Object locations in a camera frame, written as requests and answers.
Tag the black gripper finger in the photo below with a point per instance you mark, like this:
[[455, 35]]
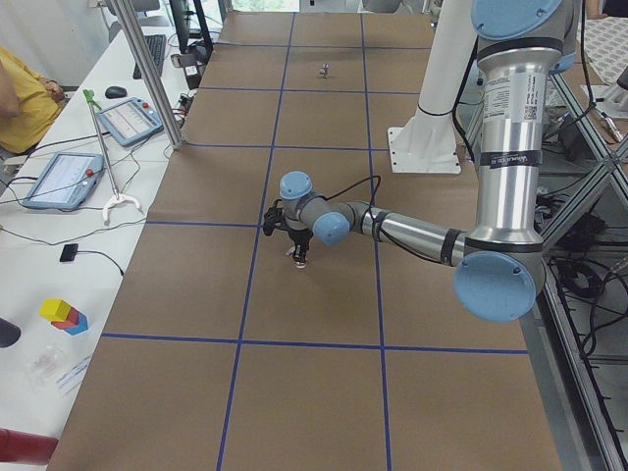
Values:
[[300, 251]]

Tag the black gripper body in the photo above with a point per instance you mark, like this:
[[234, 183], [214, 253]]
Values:
[[298, 237]]

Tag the white brass PPR valve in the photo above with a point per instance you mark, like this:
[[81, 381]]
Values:
[[299, 264]]

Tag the small metal pipe fitting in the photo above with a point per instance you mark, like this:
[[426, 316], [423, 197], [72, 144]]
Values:
[[324, 71]]

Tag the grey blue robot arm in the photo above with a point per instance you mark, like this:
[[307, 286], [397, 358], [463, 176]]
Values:
[[488, 238]]

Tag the brown paper table mat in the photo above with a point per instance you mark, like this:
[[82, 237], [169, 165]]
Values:
[[219, 354]]

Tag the far blue teach pendant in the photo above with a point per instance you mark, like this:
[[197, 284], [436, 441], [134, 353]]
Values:
[[130, 121]]

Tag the blue teach pendant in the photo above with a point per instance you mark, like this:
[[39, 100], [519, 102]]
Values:
[[130, 121], [66, 181]]

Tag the black monitor stand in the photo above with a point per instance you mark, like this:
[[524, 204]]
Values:
[[191, 29]]

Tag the blue wooden block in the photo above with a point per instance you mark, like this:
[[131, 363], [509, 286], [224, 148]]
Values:
[[80, 327]]

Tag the red wooden block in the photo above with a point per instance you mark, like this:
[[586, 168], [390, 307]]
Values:
[[72, 320]]

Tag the black computer mouse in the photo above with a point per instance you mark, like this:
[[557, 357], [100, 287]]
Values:
[[115, 92]]

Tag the near blue teach pendant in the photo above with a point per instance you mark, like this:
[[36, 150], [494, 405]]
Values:
[[66, 181]]

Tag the black keyboard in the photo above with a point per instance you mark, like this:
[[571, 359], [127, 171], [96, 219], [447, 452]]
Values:
[[156, 44]]

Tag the yellow wooden block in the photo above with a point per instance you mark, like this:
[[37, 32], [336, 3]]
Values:
[[55, 310]]

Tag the green white reacher grabber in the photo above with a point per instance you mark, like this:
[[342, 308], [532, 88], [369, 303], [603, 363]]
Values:
[[117, 198]]

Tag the clear plastic bag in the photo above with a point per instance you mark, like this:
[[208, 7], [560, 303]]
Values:
[[44, 366]]

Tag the person in yellow shirt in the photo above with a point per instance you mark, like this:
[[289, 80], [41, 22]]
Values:
[[30, 104]]

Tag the red cylinder object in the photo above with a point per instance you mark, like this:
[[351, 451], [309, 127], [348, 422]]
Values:
[[25, 448]]

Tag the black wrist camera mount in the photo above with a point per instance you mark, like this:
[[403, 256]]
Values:
[[274, 219]]

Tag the aluminium frame post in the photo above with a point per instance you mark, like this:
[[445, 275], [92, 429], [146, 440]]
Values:
[[126, 16]]

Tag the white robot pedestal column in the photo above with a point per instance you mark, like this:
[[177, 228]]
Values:
[[426, 144]]

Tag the small black box with cable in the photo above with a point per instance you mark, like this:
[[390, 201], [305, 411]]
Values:
[[69, 252]]

